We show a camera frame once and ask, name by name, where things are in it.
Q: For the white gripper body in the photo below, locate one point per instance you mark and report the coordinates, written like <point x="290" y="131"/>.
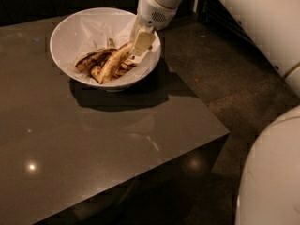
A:
<point x="154" y="11"/>

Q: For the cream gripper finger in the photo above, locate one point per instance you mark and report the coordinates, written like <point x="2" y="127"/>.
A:
<point x="134" y="27"/>
<point x="141" y="40"/>

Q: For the yellow spotted banana front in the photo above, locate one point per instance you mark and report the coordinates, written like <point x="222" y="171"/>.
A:
<point x="114" y="62"/>

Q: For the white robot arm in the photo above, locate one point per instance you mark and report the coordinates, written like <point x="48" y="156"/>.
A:
<point x="254" y="90"/>

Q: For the dark spotted banana back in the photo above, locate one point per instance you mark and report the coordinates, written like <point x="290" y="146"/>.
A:
<point x="94" y="58"/>

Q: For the white bowl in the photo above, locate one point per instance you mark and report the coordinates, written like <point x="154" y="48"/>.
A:
<point x="68" y="37"/>

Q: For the white paper liner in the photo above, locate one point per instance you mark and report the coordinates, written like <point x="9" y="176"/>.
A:
<point x="103" y="35"/>

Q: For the stainless refrigerator with vent grille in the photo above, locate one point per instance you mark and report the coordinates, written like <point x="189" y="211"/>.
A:
<point x="212" y="11"/>

